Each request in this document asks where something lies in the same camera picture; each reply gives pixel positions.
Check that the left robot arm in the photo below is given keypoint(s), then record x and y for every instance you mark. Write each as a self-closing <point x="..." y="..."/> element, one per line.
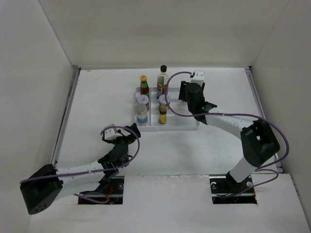
<point x="50" y="184"/>

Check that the white-lid sauce jar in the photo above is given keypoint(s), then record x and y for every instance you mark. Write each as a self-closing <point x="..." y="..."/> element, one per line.
<point x="164" y="99"/>
<point x="143" y="99"/>

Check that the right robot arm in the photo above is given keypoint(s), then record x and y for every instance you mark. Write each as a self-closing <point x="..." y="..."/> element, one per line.
<point x="259" y="143"/>

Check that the clear soy sauce bottle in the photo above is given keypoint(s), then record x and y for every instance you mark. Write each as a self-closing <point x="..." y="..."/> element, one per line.
<point x="162" y="81"/>

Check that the silver-lid bead jar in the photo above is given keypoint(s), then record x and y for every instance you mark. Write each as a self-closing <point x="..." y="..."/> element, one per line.
<point x="141" y="114"/>

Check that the small yellow-label bottle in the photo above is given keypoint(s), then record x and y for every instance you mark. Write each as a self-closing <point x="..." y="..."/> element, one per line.
<point x="162" y="114"/>

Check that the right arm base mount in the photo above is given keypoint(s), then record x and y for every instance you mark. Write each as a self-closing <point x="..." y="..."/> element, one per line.
<point x="223" y="192"/>

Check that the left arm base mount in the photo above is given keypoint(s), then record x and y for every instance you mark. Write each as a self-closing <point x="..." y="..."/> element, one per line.
<point x="110" y="193"/>

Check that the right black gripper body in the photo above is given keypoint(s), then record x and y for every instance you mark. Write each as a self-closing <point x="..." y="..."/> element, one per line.
<point x="190" y="107"/>

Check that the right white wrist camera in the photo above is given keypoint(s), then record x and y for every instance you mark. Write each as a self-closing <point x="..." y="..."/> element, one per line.
<point x="197" y="77"/>

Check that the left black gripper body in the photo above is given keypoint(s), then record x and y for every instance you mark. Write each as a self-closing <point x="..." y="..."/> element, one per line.
<point x="126" y="140"/>

